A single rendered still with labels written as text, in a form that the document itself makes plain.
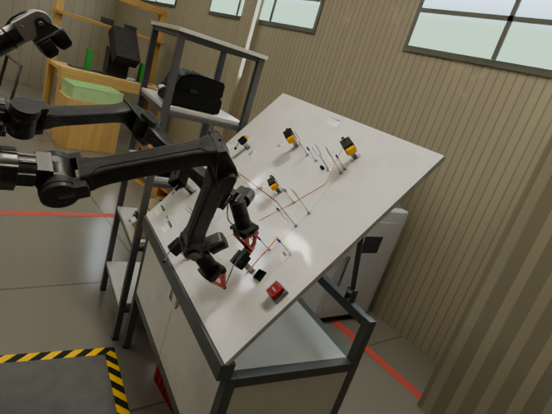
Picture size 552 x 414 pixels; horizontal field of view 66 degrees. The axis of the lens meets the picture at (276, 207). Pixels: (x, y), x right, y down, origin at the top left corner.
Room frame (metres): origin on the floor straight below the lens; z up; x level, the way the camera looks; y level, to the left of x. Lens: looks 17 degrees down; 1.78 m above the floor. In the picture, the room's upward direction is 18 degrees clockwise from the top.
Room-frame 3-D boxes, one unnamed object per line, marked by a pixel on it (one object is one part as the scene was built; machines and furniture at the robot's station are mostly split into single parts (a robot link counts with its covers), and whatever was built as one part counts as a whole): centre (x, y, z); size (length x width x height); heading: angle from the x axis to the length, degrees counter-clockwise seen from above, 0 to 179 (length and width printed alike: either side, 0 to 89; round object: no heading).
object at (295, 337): (1.84, 0.05, 0.60); 1.17 x 0.58 x 0.40; 34
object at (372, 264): (3.52, -0.58, 0.76); 0.77 x 0.69 x 1.52; 42
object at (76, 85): (6.59, 2.93, 1.10); 1.73 x 1.52 x 2.20; 132
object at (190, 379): (1.45, 0.15, 0.60); 0.55 x 0.03 x 0.39; 34
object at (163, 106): (2.55, 0.67, 0.92); 0.61 x 0.51 x 1.85; 34
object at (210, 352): (1.66, 0.32, 0.83); 1.18 x 0.06 x 0.06; 34
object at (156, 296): (1.90, 0.45, 0.60); 0.55 x 0.02 x 0.39; 34
